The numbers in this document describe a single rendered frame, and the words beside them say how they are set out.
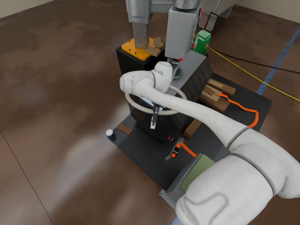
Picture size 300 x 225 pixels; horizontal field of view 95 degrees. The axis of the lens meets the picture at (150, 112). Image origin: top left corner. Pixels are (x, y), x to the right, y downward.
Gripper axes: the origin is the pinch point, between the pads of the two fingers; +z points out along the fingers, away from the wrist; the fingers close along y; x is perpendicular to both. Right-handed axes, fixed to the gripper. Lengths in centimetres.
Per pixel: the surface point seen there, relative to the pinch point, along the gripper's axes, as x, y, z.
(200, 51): -83, 235, -10
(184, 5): -10, 54, -68
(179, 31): -11, 64, -51
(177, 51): -15, 71, -34
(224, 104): -123, 134, 49
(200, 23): -104, 392, -51
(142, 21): 29, 130, -50
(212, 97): -98, 135, 41
